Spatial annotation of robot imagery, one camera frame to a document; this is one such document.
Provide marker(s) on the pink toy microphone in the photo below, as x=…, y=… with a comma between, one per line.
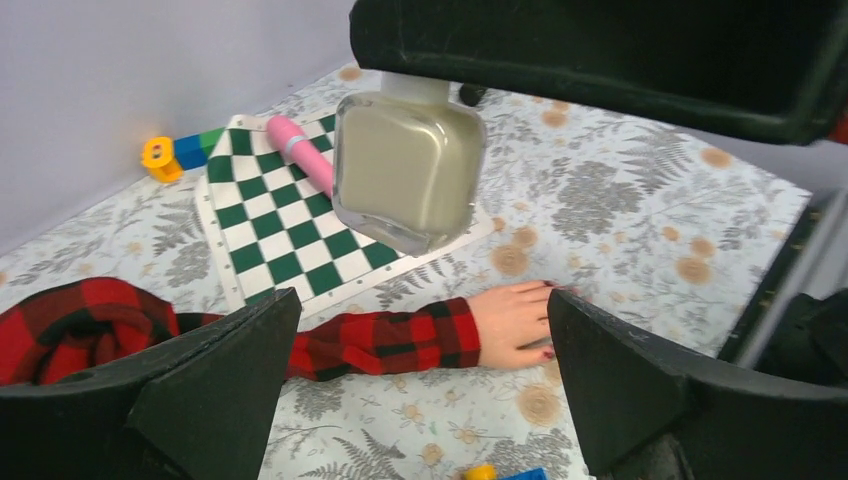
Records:
x=293, y=145

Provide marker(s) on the white cap nail polish bottle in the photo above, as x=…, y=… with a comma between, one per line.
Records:
x=407, y=163

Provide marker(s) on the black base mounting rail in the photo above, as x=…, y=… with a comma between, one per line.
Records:
x=795, y=324

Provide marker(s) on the green blue toy bricks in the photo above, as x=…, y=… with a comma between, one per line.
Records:
x=490, y=472

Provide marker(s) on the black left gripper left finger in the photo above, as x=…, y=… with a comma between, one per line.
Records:
x=199, y=406

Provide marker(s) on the orange blue green block stack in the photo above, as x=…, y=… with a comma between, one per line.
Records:
x=166, y=159

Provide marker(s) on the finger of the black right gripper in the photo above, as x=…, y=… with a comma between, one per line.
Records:
x=766, y=71

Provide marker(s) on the black toy microphone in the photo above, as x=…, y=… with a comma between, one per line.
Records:
x=471, y=95

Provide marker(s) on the green white checkered board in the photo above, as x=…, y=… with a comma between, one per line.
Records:
x=269, y=228

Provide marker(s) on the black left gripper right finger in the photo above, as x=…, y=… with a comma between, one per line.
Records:
x=644, y=407

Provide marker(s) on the floral patterned table mat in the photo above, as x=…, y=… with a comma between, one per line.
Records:
x=643, y=220

